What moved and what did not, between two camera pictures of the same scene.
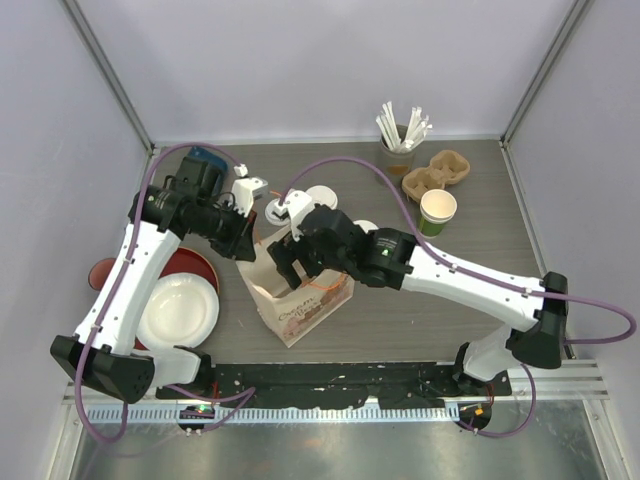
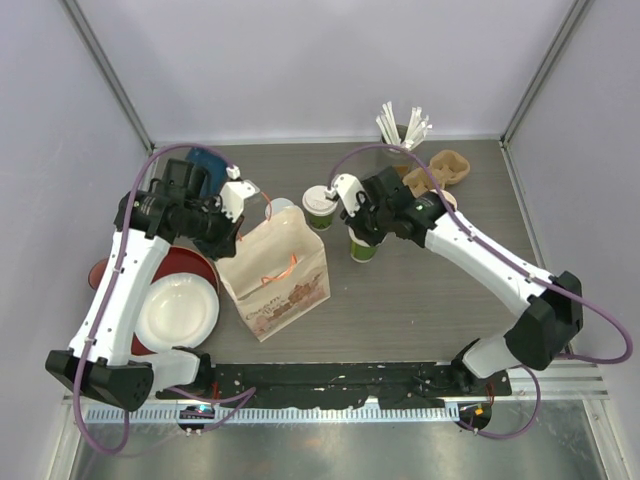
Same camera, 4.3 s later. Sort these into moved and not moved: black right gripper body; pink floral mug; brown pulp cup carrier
Moved: black right gripper body
Not moved: pink floral mug; brown pulp cup carrier
